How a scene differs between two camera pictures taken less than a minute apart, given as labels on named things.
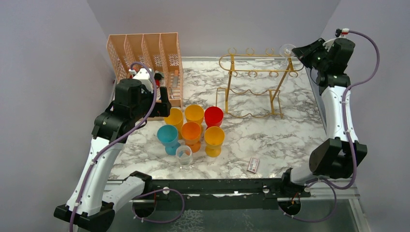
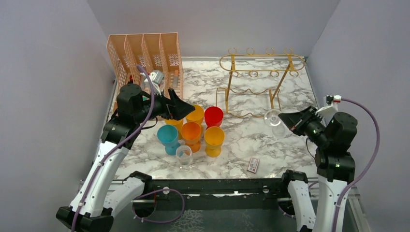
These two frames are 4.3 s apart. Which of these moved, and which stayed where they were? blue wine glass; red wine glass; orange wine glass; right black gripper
Moved: right black gripper
Stayed: red wine glass; orange wine glass; blue wine glass
